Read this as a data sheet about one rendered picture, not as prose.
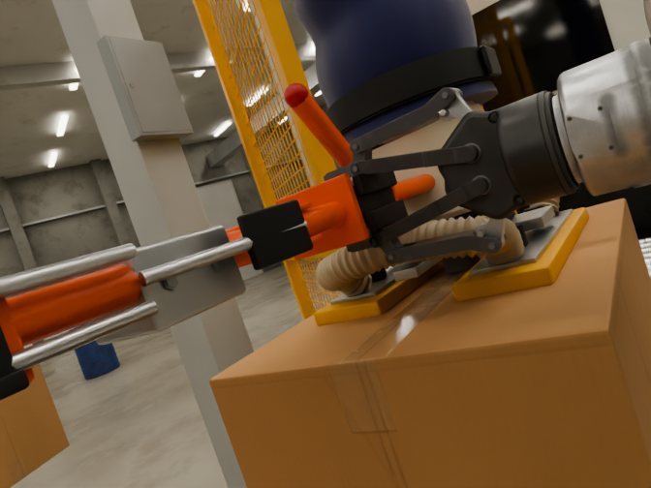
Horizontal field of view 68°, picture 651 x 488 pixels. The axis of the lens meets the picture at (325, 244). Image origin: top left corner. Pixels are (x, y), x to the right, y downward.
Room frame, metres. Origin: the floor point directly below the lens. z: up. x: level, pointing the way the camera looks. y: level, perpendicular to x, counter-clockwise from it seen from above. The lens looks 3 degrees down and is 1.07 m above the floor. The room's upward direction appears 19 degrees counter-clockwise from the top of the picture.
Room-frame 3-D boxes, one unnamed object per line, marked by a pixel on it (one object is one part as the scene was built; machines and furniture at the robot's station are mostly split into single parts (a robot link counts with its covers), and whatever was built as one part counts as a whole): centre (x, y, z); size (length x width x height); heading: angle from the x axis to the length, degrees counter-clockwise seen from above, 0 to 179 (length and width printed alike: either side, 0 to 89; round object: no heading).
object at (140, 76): (1.50, 0.36, 1.62); 0.20 x 0.05 x 0.30; 144
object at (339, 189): (0.47, -0.03, 1.08); 0.10 x 0.08 x 0.06; 54
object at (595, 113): (0.32, -0.21, 1.07); 0.09 x 0.06 x 0.09; 145
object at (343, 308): (0.73, -0.09, 0.97); 0.34 x 0.10 x 0.05; 144
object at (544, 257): (0.61, -0.25, 0.97); 0.34 x 0.10 x 0.05; 144
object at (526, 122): (0.37, -0.15, 1.07); 0.09 x 0.07 x 0.08; 55
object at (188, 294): (0.29, 0.10, 1.07); 0.07 x 0.07 x 0.04; 54
